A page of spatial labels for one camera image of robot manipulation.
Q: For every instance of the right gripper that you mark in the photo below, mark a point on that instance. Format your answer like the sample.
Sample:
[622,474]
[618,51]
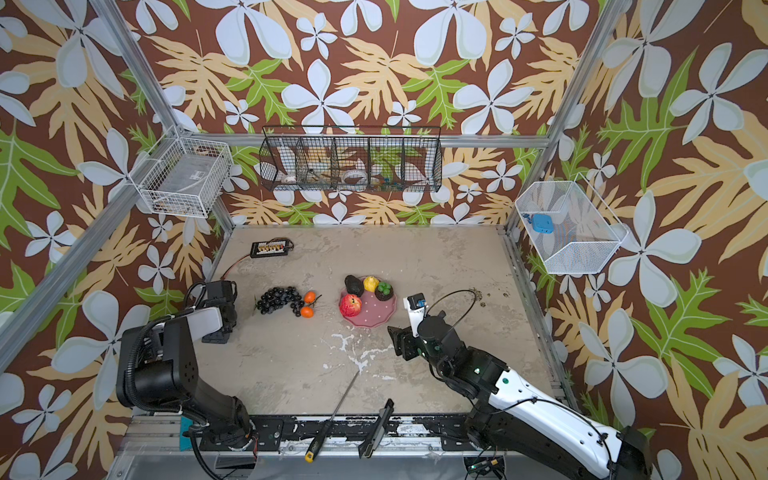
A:
[405,344]

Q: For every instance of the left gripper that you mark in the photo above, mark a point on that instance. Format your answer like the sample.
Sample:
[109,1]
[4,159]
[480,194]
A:
[220,338]

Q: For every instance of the pink dotted plate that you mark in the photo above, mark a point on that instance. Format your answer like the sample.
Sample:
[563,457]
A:
[374,312]

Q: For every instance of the black grape bunch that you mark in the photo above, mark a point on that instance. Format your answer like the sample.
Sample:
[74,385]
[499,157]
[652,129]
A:
[278,297]

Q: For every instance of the red tomato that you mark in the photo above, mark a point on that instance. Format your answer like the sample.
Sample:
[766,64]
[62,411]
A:
[350,305]

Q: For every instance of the yellow pear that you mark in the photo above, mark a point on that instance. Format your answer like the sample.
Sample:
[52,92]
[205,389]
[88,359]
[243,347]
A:
[371,284]

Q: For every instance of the dark avocado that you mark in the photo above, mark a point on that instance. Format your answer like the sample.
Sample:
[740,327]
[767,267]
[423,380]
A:
[354,286]

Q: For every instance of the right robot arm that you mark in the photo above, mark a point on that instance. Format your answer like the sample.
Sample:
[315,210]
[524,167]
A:
[510,414]

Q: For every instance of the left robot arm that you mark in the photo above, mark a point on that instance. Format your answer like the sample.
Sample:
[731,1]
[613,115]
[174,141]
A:
[158,370]

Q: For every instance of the blue object in basket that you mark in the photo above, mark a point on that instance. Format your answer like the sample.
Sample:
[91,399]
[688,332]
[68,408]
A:
[541,223]

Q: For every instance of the white mesh basket right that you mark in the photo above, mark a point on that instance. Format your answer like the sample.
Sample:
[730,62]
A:
[587,233]

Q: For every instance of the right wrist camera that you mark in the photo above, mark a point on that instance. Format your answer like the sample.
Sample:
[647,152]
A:
[416,307]

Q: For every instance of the black mounting rail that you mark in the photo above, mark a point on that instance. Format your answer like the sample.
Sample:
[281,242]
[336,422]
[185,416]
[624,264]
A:
[444,432]

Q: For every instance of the black clamp bracket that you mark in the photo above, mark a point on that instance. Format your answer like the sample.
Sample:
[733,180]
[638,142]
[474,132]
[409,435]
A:
[378,431]

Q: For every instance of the white wire basket left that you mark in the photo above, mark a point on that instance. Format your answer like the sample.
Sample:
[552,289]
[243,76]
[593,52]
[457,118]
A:
[183,175]

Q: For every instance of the yellow handled screwdriver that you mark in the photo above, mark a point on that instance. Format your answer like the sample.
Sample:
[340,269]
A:
[318,441]

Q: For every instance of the black wire basket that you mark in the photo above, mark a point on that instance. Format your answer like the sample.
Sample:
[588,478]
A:
[361,159]

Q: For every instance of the teal handled tool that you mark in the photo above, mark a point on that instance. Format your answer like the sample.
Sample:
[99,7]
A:
[184,439]

